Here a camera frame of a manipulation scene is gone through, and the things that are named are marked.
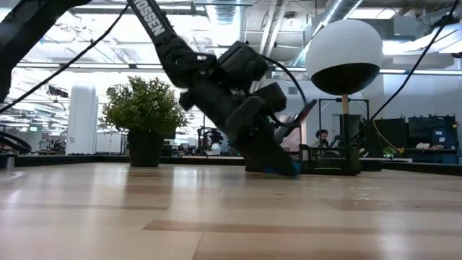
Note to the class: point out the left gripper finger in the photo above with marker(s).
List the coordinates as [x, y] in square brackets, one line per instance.
[252, 137]
[281, 151]

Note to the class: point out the blue eraser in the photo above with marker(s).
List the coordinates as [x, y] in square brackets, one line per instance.
[296, 169]

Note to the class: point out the black mesh desk organizer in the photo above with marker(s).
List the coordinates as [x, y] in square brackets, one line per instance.
[325, 162]

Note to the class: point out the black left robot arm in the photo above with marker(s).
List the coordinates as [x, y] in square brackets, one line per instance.
[169, 50]

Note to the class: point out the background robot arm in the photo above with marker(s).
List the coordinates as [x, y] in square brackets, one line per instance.
[209, 139]

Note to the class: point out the background office desk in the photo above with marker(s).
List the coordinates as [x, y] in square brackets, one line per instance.
[433, 133]

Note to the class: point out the person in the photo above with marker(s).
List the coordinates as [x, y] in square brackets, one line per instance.
[321, 139]

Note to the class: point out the artificial plant in black pot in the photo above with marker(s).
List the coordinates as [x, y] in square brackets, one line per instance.
[144, 108]

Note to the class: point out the small background plant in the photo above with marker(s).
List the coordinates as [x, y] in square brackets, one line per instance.
[389, 151]

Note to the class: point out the white globe table lamp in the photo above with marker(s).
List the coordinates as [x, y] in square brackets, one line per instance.
[343, 43]

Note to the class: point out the white building column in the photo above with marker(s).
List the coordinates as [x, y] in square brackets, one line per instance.
[82, 119]

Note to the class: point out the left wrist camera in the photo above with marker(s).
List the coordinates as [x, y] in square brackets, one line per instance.
[272, 96]

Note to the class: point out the black aluminium table frame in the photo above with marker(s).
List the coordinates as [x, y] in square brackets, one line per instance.
[72, 160]

